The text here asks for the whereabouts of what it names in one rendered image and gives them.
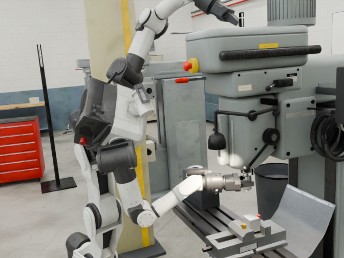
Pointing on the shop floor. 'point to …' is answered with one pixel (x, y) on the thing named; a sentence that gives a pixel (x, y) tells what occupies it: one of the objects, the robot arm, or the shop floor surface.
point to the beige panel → (145, 238)
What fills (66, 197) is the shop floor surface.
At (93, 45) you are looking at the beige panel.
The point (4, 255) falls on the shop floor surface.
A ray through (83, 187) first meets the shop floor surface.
